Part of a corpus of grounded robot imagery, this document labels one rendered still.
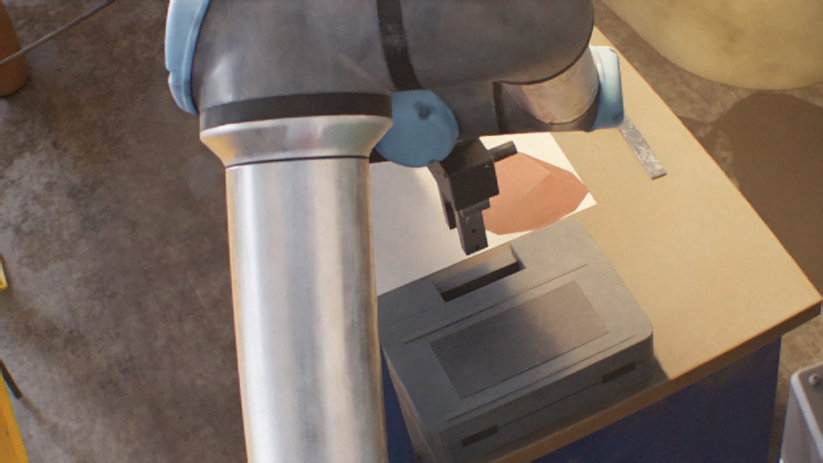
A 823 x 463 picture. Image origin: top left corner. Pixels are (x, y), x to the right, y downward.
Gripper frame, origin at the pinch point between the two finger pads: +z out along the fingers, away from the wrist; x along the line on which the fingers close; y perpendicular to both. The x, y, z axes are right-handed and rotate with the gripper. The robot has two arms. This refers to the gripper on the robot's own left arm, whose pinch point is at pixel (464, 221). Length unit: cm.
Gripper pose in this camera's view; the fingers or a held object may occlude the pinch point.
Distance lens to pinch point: 142.3
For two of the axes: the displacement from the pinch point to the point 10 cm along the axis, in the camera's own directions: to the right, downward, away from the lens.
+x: -3.8, -6.2, 6.8
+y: 9.1, -3.8, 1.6
